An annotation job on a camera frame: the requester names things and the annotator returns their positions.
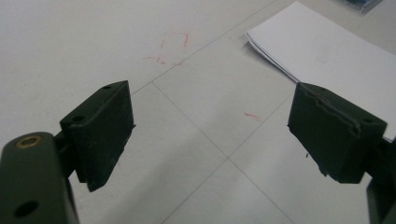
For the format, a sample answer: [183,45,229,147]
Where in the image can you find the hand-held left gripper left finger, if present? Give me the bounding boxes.
[54,79,136,193]

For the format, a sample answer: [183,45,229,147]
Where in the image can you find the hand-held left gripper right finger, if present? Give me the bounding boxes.
[287,81,389,185]

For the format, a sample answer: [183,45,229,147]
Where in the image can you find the blue ink pad box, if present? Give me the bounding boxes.
[337,0,384,13]

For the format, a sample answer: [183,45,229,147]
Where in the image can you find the white paper sheets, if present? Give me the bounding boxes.
[246,0,396,141]

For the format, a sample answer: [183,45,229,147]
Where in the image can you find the white table cover sheet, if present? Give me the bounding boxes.
[0,0,396,224]

